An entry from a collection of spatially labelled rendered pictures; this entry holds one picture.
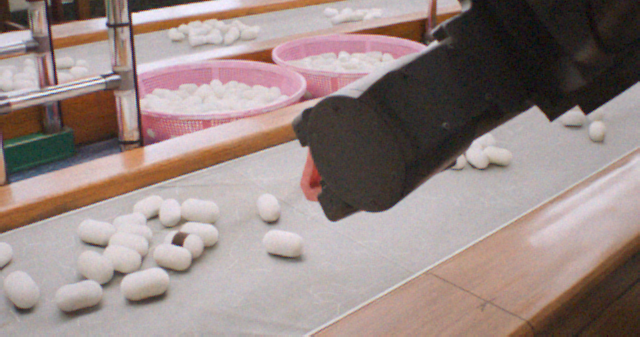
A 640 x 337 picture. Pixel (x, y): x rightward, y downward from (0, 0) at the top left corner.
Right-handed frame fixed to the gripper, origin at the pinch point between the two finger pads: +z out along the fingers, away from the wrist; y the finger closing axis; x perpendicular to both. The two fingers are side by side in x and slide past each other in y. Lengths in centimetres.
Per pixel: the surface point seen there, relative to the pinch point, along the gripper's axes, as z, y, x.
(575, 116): 10, -51, 2
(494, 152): 9.8, -31.7, 2.3
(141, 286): 10.5, 10.8, 1.1
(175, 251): 12.2, 6.3, -0.6
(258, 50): 51, -39, -32
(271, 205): 13.6, -4.8, -1.6
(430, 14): 50, -82, -32
